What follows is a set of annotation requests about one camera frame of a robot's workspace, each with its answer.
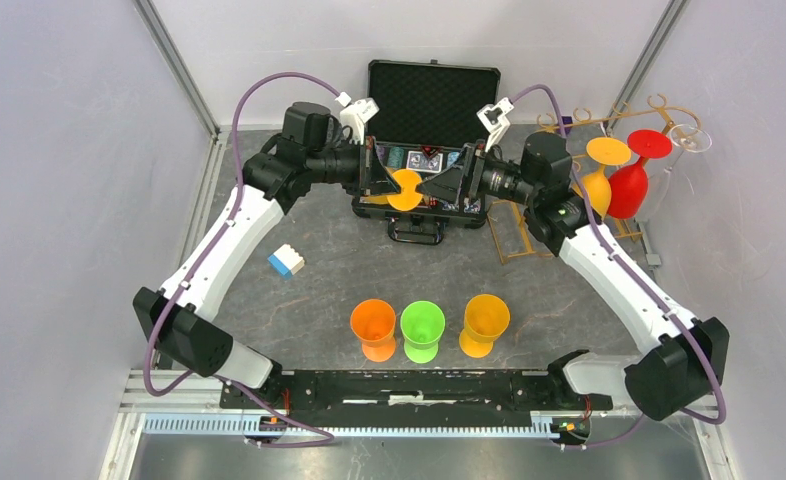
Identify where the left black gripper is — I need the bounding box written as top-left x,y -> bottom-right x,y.
307,136 -> 402,198

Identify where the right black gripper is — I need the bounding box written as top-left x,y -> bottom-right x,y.
416,139 -> 540,206

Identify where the yellow wine glass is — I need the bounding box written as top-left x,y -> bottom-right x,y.
581,137 -> 632,217
459,294 -> 511,358
365,169 -> 424,212

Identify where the yellow wine glass back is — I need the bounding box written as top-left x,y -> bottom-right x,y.
581,137 -> 632,217

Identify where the red plastic wine glass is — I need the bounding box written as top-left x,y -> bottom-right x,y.
607,129 -> 673,219

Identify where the gold wine glass rack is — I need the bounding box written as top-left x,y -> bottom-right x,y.
486,94 -> 702,267

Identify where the clear wine glass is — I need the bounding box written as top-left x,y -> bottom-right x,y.
635,124 -> 713,223

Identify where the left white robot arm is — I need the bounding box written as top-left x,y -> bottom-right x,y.
133,98 -> 399,408

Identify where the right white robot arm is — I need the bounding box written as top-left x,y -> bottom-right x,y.
417,132 -> 730,425

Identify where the orange plastic wine glass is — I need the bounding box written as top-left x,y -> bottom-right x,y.
350,299 -> 396,363

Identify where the green plastic wine glass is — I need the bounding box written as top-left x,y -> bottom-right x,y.
400,300 -> 445,364

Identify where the playing card deck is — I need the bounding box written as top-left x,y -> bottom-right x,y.
405,150 -> 444,174

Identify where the black poker chip case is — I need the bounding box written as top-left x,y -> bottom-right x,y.
352,60 -> 501,246

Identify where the blue white toy brick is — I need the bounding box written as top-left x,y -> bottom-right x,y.
268,244 -> 305,278

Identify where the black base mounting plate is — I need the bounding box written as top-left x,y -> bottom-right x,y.
256,369 -> 613,428

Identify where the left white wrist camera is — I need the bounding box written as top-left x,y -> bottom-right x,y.
336,92 -> 380,145

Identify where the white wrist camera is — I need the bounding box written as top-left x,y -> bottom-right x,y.
336,92 -> 380,145
476,97 -> 514,152

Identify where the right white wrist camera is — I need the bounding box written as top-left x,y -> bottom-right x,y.
476,97 -> 514,152

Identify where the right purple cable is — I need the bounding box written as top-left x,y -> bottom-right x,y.
512,84 -> 728,452

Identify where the purple cable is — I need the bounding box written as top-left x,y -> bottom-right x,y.
512,84 -> 728,452
143,71 -> 345,449

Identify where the white slotted cable duct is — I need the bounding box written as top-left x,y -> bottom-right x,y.
142,413 -> 563,439

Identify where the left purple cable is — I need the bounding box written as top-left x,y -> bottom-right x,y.
143,71 -> 345,449

